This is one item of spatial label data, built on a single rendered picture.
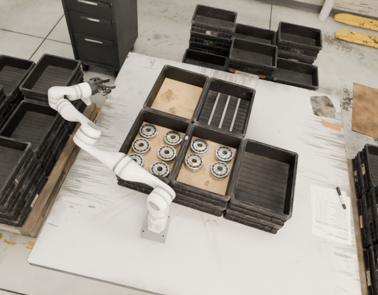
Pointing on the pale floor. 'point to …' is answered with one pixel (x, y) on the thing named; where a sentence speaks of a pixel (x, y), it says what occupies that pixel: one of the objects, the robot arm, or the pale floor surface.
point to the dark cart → (101, 31)
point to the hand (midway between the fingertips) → (110, 83)
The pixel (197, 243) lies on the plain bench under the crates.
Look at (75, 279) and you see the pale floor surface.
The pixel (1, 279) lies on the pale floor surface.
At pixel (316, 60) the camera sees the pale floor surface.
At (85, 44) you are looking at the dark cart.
